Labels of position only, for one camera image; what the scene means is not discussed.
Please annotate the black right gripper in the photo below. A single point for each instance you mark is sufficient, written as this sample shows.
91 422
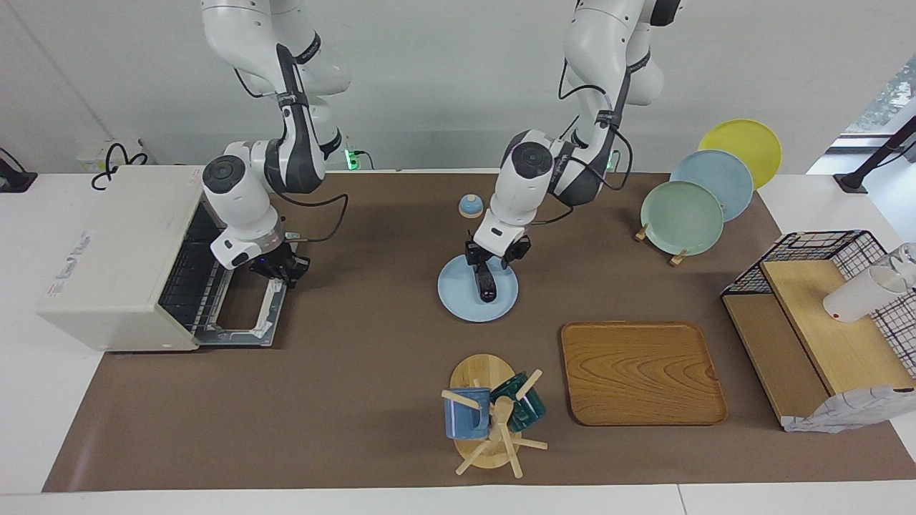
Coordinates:
283 263

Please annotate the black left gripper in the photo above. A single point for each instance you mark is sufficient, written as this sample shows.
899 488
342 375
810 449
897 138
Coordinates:
517 252

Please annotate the dark purple eggplant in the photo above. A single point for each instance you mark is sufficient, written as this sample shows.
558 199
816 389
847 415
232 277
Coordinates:
487 287

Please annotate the light blue plate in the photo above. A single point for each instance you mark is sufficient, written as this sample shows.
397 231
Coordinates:
458 297

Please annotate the toaster oven glass door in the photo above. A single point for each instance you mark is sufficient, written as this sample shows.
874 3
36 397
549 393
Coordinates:
243 315

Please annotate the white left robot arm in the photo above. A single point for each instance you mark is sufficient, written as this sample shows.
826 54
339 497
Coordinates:
519 186

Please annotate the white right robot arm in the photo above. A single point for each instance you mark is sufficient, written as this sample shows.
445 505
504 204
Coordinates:
243 193

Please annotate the white toaster oven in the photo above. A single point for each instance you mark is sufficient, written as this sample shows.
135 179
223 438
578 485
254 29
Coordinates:
107 265

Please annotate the wooden mug tree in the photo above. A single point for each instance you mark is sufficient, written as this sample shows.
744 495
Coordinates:
483 372

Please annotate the brown table mat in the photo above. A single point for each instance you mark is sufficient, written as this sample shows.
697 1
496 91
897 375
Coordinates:
322 400

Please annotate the dark green mug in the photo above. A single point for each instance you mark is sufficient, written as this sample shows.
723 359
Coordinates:
533 411

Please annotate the blue mug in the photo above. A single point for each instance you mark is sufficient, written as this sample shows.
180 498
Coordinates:
465 420

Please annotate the wooden plate rack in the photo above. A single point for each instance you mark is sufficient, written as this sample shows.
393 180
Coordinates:
640 233

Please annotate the brown wooden tray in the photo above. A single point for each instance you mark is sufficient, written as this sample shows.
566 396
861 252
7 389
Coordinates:
637 375

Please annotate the pale green plate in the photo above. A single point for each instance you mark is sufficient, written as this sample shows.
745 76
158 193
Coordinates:
681 218

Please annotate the white socket box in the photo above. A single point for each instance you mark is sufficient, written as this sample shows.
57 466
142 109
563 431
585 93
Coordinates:
89 157

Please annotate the pale blue racked plate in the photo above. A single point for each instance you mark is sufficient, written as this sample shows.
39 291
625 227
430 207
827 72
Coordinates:
719 175

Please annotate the yellow plate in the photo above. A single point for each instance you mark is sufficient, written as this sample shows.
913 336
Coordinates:
744 143

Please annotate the black clamp base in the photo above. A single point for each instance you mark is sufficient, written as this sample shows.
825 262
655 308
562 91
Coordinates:
14 182

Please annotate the wooden two-level shelf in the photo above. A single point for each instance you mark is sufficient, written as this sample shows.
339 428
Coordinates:
837 343

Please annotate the white cup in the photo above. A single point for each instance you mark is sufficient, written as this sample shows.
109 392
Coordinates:
855 297

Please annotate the grey checked cloth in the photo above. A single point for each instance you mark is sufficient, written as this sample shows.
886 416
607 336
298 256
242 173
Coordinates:
851 411

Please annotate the clear glass cup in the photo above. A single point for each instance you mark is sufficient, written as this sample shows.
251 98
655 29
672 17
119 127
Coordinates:
907 256

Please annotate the window with green trees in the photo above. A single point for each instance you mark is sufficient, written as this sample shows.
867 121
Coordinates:
891 100

